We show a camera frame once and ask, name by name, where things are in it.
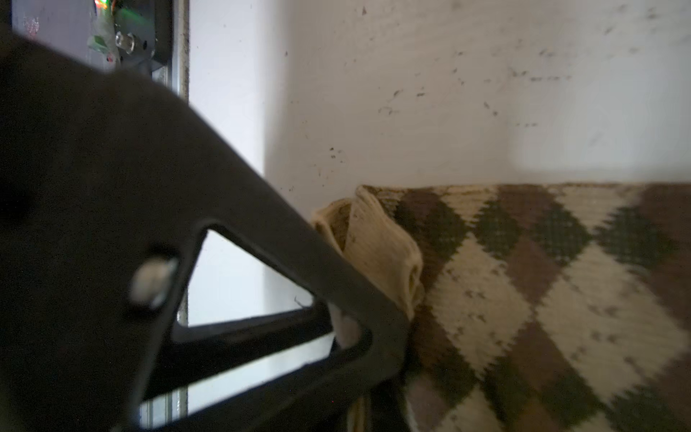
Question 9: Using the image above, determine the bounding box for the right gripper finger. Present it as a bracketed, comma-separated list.
[370, 378, 410, 432]

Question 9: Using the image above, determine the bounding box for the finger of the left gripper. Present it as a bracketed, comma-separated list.
[1, 27, 408, 431]

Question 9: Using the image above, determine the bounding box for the beige brown argyle sock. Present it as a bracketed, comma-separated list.
[312, 184, 690, 431]

